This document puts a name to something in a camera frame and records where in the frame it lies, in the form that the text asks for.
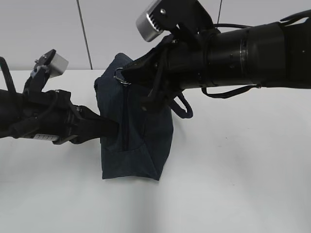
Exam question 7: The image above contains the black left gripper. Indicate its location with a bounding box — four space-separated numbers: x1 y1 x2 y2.
52 89 120 145

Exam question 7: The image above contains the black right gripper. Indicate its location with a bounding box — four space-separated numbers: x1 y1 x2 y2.
122 34 207 109

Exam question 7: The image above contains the dark blue lunch bag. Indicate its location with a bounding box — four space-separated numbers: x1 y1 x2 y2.
93 52 194 182

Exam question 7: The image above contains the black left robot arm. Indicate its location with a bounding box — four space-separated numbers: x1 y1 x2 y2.
0 90 119 145

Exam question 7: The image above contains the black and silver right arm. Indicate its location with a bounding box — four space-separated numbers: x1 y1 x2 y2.
121 10 311 111

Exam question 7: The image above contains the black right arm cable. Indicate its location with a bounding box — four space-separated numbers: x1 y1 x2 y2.
145 11 311 119

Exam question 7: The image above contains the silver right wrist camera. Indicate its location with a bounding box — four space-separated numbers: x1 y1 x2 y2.
136 0 214 43

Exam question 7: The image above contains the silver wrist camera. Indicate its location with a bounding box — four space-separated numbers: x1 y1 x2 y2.
23 49 69 93
136 0 214 43

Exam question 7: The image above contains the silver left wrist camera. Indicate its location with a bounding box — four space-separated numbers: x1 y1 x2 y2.
23 49 69 93

